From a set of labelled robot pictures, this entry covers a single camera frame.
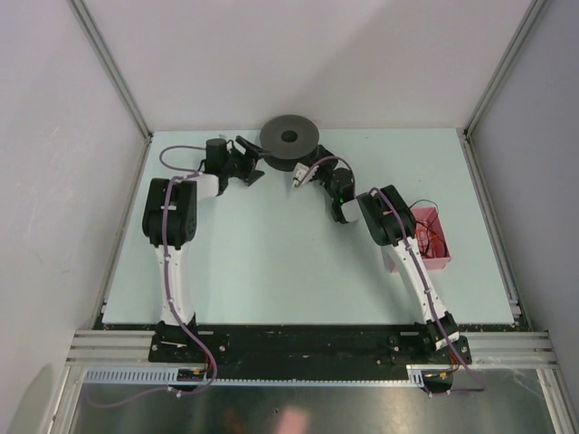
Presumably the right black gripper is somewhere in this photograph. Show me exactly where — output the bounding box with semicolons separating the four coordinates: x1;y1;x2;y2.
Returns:
308;145;339;202

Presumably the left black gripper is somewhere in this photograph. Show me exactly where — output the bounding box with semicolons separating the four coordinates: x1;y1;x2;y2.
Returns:
222;137;272;186

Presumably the black cable spool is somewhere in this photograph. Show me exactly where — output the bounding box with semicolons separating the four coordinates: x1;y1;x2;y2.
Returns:
259;115;319;172

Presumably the pink plastic box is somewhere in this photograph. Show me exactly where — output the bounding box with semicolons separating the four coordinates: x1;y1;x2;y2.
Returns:
411;206;452;270

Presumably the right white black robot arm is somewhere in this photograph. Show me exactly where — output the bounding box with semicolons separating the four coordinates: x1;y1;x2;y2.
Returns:
293;146;460;363

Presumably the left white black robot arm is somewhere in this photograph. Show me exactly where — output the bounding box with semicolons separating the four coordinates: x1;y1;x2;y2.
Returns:
142;136;268;363

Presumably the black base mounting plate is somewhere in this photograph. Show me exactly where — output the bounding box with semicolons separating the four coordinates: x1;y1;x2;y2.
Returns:
150;325;472;390

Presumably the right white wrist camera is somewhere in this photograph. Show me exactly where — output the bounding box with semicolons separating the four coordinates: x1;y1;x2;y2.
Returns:
291;163;318;188

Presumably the black wire in box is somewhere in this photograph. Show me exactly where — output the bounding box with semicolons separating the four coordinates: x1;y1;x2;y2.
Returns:
409;199;450;261

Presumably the orange wire in box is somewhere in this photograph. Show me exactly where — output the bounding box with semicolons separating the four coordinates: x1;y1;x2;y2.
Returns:
413;225;447;250

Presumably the left aluminium frame post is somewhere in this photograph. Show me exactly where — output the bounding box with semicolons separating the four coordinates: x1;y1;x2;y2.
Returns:
67;0;153;139

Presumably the aluminium frame post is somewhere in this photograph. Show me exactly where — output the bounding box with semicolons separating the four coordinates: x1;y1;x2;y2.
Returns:
67;0;153;139
463;0;551;137

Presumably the grey slotted cable duct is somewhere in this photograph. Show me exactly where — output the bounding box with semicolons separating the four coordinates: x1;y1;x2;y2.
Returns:
83;364;429;386

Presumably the right aluminium frame post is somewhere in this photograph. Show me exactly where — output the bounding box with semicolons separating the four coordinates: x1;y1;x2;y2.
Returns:
463;0;551;137

